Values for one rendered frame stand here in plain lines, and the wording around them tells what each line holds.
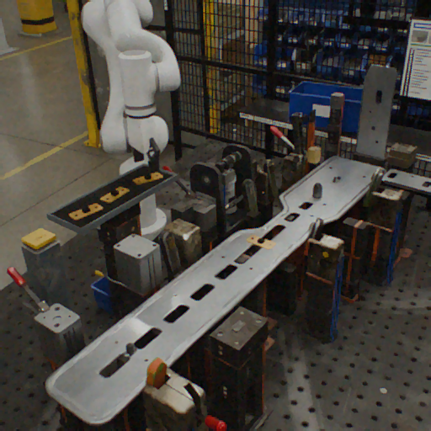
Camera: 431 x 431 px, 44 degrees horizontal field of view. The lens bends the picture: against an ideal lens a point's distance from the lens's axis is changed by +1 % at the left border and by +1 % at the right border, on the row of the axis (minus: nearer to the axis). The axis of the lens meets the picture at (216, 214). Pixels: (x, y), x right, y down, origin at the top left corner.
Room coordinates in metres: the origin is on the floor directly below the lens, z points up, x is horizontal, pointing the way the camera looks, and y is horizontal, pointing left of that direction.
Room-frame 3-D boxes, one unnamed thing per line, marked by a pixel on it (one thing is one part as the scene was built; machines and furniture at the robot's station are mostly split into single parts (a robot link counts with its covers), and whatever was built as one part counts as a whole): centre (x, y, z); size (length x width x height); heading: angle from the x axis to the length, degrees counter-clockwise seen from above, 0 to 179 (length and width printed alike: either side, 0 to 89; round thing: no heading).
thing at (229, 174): (1.50, -0.03, 0.94); 0.18 x 0.13 x 0.49; 142
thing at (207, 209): (1.39, 0.05, 0.89); 0.13 x 0.11 x 0.38; 52
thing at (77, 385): (1.27, -0.12, 1.00); 1.38 x 0.22 x 0.02; 142
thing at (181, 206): (1.35, 0.10, 0.90); 0.05 x 0.05 x 0.40; 52
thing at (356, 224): (1.40, -0.43, 0.84); 0.11 x 0.08 x 0.29; 52
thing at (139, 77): (1.41, 0.19, 1.46); 0.09 x 0.08 x 0.13; 104
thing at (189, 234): (1.26, 0.10, 0.89); 0.13 x 0.11 x 0.38; 52
